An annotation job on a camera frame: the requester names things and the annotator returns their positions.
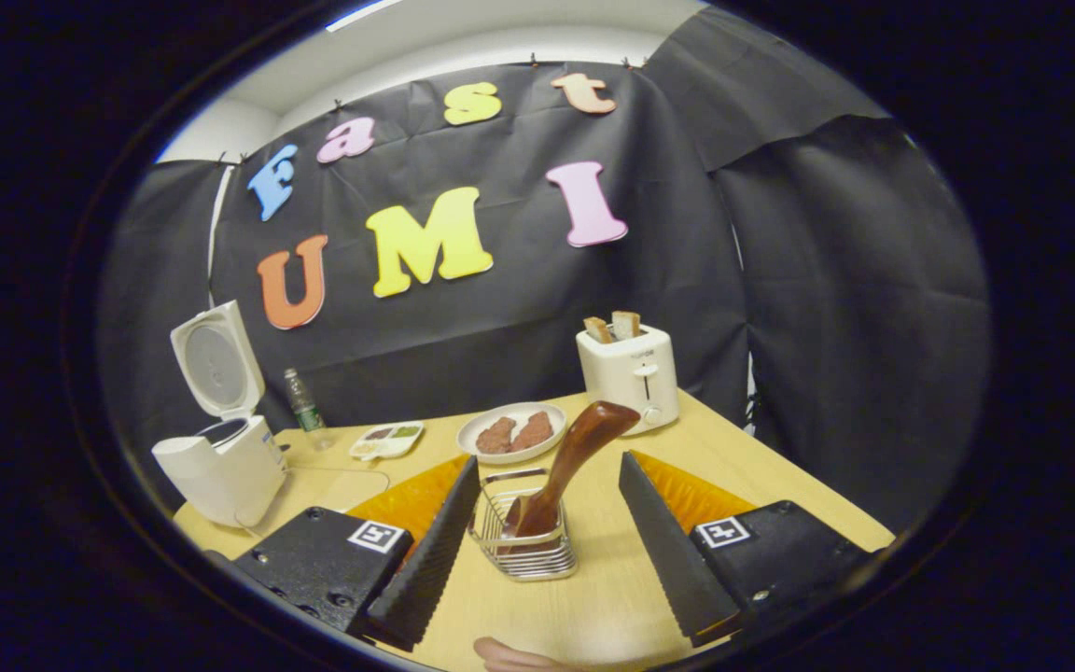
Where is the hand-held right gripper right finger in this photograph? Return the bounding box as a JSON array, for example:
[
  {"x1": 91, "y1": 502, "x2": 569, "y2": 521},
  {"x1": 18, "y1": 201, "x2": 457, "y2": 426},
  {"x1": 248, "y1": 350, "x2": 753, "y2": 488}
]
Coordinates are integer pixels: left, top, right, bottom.
[{"x1": 618, "y1": 451, "x2": 874, "y2": 648}]

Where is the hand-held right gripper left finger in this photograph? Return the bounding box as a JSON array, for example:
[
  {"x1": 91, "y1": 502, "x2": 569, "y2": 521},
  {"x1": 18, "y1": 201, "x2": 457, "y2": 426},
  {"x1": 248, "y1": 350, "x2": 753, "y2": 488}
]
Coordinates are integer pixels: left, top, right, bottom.
[{"x1": 220, "y1": 455, "x2": 482, "y2": 652}]

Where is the wire chopstick holder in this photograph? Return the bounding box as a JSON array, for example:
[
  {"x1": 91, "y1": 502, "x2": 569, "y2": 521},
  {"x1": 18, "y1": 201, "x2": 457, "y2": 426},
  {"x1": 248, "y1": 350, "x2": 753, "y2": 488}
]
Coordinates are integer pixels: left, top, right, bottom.
[{"x1": 468, "y1": 468, "x2": 579, "y2": 582}]

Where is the brown wooden spoon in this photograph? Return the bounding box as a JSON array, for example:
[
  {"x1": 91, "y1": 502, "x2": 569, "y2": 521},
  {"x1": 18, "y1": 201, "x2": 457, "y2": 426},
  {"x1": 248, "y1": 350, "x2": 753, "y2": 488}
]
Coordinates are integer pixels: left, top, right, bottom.
[{"x1": 500, "y1": 401, "x2": 642, "y2": 552}]

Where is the white rice cooker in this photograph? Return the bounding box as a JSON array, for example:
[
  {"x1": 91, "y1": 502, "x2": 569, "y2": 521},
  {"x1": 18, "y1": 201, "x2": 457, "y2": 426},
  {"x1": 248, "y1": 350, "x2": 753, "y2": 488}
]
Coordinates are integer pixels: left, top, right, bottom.
[{"x1": 151, "y1": 300, "x2": 288, "y2": 529}]

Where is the white round plate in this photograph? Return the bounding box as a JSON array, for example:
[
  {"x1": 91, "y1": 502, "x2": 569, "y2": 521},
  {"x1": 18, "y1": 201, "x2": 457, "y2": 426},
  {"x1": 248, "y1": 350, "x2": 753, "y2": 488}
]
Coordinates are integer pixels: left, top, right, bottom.
[{"x1": 456, "y1": 402, "x2": 568, "y2": 466}]

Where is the divided white bean dish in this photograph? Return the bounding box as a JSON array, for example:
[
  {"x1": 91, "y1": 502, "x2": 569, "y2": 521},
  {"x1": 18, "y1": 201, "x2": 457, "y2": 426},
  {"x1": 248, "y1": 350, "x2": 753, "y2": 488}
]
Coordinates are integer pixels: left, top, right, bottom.
[{"x1": 349, "y1": 421, "x2": 426, "y2": 461}]

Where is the brown meat piece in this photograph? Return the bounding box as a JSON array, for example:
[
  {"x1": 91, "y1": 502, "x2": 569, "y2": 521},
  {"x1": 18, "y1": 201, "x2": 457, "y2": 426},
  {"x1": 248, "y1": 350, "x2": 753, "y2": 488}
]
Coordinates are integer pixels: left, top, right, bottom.
[
  {"x1": 510, "y1": 411, "x2": 555, "y2": 453},
  {"x1": 476, "y1": 416, "x2": 518, "y2": 455}
]

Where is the white toaster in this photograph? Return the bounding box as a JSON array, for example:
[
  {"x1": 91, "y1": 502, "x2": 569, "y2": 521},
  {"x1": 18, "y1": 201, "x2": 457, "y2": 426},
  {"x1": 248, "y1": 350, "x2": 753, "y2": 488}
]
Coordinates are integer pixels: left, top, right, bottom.
[{"x1": 576, "y1": 323, "x2": 679, "y2": 437}]

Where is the clear plastic water bottle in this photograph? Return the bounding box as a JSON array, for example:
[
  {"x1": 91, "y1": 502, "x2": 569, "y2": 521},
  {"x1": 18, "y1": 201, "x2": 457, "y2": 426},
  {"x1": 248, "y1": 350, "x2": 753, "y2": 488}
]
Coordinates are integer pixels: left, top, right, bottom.
[{"x1": 283, "y1": 368, "x2": 333, "y2": 451}]

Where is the black backdrop cloth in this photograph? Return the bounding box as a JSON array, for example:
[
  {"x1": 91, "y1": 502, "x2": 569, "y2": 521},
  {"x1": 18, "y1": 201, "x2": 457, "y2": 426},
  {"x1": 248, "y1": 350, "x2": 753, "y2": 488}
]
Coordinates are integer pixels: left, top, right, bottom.
[{"x1": 99, "y1": 5, "x2": 991, "y2": 533}]

